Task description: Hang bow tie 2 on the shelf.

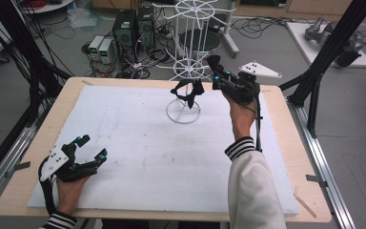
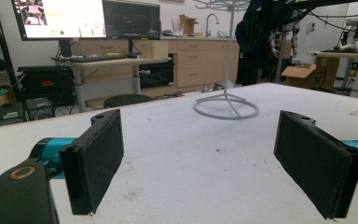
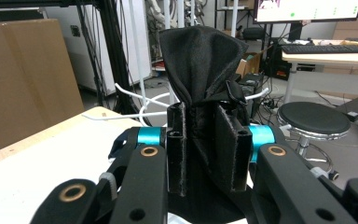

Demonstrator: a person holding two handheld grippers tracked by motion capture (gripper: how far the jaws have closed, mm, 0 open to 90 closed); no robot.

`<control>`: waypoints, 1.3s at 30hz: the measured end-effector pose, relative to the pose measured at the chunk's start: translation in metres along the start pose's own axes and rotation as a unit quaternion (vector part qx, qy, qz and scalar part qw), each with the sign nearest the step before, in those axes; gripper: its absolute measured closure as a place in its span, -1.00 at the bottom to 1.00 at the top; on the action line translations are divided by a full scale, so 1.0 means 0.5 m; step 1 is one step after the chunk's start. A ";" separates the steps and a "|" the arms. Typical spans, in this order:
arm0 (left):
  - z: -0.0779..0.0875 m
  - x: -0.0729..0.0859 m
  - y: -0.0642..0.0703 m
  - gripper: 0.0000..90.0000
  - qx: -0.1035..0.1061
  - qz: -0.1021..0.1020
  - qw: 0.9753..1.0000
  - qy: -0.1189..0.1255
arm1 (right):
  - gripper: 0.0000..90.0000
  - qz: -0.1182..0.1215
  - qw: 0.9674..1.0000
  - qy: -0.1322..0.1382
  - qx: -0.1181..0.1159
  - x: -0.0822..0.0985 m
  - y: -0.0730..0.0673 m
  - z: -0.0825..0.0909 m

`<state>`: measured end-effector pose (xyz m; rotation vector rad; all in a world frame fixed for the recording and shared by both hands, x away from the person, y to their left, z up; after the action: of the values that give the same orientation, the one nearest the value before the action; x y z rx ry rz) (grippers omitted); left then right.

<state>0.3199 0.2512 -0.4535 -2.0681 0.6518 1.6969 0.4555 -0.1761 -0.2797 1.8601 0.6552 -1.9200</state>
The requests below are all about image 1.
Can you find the grey power supply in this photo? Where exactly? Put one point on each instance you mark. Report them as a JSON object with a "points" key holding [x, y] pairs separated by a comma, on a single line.
{"points": [[95, 46], [106, 51]]}

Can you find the black metal frame post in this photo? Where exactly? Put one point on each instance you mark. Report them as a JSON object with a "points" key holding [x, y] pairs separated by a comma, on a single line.
{"points": [[330, 47], [22, 41]]}

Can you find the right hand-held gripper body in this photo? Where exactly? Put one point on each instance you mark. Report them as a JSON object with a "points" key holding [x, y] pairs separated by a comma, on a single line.
{"points": [[246, 89]]}

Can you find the grey robot device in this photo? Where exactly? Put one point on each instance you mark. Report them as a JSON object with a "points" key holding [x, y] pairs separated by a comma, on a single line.
{"points": [[321, 33]]}

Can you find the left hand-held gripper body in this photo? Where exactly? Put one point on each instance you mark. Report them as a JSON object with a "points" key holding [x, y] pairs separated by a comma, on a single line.
{"points": [[55, 160]]}

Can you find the white board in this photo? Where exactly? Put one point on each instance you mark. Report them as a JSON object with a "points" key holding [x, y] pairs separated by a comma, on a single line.
{"points": [[301, 41]]}

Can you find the white stand leg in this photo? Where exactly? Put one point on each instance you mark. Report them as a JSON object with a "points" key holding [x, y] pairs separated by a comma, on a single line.
{"points": [[230, 38]]}

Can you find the person's right hand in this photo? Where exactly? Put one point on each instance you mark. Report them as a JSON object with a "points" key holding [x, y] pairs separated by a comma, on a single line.
{"points": [[243, 119]]}

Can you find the clear plastic bag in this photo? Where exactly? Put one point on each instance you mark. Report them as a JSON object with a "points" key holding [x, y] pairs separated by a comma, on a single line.
{"points": [[82, 17]]}

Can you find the thin wooden stick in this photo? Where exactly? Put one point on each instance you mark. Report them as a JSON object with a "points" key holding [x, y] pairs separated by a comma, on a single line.
{"points": [[305, 205]]}

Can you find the small black computer tower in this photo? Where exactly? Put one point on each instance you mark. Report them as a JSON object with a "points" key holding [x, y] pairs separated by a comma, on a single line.
{"points": [[146, 27]]}

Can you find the white foam mat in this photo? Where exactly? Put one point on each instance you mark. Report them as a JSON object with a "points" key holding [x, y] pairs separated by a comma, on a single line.
{"points": [[139, 159]]}

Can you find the aluminium rail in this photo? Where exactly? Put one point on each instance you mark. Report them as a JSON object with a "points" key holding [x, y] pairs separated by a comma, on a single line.
{"points": [[324, 165], [9, 156]]}

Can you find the grey metal clip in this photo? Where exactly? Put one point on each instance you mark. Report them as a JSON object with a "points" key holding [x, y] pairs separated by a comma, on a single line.
{"points": [[20, 166], [316, 179]]}

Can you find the large black computer tower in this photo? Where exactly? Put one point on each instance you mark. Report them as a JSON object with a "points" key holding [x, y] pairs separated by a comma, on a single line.
{"points": [[125, 35]]}

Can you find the person's right white sleeve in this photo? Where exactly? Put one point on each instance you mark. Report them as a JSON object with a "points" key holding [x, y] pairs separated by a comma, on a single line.
{"points": [[254, 191]]}

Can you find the person's left hand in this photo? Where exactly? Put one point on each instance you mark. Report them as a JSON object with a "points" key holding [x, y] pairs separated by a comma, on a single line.
{"points": [[68, 194]]}

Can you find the person's left striped sleeve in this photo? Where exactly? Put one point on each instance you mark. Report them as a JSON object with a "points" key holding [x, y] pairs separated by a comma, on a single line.
{"points": [[60, 221]]}

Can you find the black round stool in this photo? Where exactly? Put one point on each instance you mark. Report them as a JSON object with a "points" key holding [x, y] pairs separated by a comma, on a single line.
{"points": [[213, 41]]}

